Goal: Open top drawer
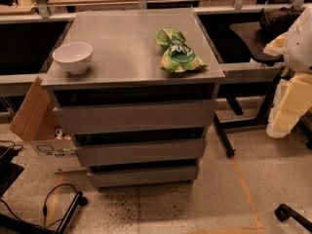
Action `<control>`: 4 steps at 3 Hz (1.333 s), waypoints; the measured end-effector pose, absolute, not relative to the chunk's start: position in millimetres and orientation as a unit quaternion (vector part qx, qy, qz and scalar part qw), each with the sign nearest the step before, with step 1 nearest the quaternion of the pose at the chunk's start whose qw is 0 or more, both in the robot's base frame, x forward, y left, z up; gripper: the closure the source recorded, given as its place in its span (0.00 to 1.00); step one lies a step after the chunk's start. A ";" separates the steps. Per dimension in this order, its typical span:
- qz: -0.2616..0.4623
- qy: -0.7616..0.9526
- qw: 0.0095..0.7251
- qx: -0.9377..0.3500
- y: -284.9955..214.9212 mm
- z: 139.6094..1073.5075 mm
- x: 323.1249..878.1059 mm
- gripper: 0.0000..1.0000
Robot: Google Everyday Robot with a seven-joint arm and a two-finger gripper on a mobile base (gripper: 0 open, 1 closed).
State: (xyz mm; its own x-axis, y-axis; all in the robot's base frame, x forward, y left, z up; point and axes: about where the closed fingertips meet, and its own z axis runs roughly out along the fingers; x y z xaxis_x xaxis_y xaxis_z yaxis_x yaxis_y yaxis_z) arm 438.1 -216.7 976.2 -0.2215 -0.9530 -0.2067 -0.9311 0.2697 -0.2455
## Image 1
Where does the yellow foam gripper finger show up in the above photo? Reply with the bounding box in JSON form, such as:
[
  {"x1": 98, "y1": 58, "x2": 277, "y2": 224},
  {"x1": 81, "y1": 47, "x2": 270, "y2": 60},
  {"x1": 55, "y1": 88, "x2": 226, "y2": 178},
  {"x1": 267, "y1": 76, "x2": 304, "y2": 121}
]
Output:
[{"x1": 266, "y1": 73, "x2": 312, "y2": 138}]

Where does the grey top drawer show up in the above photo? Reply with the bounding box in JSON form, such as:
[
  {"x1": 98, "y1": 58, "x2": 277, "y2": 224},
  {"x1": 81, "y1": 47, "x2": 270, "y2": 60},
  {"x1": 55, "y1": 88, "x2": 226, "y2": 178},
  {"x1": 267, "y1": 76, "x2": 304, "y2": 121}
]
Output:
[{"x1": 54, "y1": 99, "x2": 215, "y2": 135}]

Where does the grey drawer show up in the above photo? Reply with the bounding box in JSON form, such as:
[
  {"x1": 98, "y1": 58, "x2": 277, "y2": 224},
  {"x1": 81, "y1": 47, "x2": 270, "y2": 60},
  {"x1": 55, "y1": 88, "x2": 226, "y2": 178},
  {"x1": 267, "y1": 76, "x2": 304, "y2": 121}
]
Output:
[
  {"x1": 88, "y1": 165, "x2": 199, "y2": 188},
  {"x1": 54, "y1": 99, "x2": 215, "y2": 135},
  {"x1": 75, "y1": 138, "x2": 206, "y2": 167}
]

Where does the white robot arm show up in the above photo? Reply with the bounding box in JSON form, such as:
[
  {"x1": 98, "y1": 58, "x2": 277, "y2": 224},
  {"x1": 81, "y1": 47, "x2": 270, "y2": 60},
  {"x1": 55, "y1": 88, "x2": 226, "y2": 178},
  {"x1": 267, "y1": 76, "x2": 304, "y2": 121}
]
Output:
[{"x1": 263, "y1": 6, "x2": 312, "y2": 138}]

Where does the grey middle drawer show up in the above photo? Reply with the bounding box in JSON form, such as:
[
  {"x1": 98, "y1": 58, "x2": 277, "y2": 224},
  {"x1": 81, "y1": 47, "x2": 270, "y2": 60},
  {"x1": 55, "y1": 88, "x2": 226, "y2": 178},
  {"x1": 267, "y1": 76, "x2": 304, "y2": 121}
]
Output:
[{"x1": 75, "y1": 138, "x2": 206, "y2": 167}]

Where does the grey bottom drawer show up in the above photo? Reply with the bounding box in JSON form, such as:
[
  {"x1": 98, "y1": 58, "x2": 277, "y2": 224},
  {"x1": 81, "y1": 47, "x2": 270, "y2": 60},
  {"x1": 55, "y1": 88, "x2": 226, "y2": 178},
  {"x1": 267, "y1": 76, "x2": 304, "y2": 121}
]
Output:
[{"x1": 88, "y1": 165, "x2": 199, "y2": 188}]

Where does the grey drawer cabinet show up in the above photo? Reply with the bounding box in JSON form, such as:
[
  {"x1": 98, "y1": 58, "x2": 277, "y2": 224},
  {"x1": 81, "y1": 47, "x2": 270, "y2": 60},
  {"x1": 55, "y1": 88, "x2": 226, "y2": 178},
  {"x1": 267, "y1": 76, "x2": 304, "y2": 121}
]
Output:
[{"x1": 41, "y1": 7, "x2": 226, "y2": 192}]

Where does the black bag on chair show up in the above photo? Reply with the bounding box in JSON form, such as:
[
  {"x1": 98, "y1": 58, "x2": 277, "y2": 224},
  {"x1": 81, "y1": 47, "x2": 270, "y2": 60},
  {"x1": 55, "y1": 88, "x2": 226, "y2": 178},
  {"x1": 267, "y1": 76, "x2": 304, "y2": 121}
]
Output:
[{"x1": 259, "y1": 7, "x2": 301, "y2": 33}]

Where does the black chair caster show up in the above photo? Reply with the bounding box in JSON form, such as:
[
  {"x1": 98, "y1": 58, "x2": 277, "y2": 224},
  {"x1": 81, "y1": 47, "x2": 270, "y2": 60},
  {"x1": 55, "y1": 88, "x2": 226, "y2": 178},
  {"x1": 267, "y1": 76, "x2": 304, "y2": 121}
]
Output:
[{"x1": 274, "y1": 204, "x2": 312, "y2": 233}]

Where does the green snack bag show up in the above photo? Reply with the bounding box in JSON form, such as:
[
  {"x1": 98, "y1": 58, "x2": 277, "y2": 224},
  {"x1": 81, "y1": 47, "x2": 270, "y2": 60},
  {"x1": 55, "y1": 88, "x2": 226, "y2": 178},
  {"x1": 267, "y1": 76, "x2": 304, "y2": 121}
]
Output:
[{"x1": 155, "y1": 28, "x2": 207, "y2": 73}]

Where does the white bowl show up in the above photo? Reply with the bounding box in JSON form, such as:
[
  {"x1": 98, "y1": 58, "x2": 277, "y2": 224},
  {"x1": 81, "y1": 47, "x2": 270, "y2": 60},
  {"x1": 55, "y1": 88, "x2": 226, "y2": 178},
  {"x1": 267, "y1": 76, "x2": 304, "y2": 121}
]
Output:
[{"x1": 53, "y1": 42, "x2": 94, "y2": 74}]

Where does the cardboard box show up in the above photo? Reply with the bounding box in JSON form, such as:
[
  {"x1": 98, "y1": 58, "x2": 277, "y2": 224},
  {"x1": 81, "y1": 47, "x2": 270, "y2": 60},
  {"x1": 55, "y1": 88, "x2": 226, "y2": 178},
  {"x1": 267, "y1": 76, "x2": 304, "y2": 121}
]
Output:
[{"x1": 9, "y1": 77, "x2": 84, "y2": 173}]

